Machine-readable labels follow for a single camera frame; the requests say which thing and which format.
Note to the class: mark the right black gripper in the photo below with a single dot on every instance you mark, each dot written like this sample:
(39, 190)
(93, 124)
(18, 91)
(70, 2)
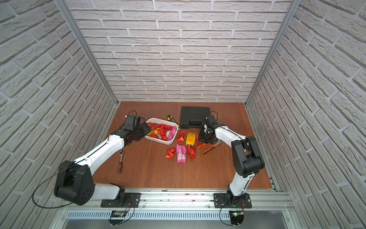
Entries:
(201, 137)

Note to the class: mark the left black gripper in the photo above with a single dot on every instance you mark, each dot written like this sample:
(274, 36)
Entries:
(143, 129)

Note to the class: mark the red tea bag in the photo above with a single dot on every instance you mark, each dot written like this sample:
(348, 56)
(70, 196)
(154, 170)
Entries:
(181, 136)
(191, 151)
(198, 142)
(170, 153)

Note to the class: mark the yellow tea bag packet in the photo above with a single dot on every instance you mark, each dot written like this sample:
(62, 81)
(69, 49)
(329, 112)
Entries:
(191, 139)

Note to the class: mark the pink tea bag packet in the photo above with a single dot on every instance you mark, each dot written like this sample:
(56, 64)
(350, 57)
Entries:
(181, 153)

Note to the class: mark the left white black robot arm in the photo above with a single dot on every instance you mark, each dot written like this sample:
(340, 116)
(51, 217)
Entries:
(74, 181)

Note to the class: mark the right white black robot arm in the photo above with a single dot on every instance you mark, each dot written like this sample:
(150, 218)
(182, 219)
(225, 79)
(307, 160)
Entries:
(247, 157)

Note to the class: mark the yellow tea bag in box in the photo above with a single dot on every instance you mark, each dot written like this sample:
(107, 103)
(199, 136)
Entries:
(154, 134)

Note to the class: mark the white plastic storage box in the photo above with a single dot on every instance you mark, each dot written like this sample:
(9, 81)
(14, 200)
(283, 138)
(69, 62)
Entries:
(164, 127)

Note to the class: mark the black plastic tool case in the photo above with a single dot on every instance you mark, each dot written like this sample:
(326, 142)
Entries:
(193, 117)

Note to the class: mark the right controller board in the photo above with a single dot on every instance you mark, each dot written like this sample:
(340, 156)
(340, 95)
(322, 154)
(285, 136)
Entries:
(236, 218)

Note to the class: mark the controller board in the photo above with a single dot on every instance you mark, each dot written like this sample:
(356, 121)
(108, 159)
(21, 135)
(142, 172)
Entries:
(117, 217)
(236, 218)

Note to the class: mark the left controller board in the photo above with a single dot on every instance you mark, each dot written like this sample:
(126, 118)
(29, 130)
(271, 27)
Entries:
(117, 217)

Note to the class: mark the orange handled pliers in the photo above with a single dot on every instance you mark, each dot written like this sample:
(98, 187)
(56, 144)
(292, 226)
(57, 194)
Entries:
(211, 147)

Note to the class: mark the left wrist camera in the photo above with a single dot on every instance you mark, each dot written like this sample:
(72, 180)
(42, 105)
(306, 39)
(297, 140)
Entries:
(133, 121)

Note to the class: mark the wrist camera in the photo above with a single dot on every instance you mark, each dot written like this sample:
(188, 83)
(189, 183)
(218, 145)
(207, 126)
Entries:
(210, 122)
(133, 121)

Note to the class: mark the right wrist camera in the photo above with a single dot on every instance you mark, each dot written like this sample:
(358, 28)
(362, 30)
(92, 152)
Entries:
(210, 122)

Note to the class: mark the red handled ratchet wrench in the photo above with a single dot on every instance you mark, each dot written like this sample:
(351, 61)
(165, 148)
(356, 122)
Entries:
(120, 166)

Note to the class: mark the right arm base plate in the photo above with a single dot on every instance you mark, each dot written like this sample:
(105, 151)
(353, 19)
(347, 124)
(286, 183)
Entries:
(222, 200)

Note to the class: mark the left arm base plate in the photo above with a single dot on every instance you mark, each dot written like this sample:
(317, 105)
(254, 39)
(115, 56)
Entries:
(122, 201)

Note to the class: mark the aluminium front rail frame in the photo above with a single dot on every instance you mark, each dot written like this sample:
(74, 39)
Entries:
(179, 204)

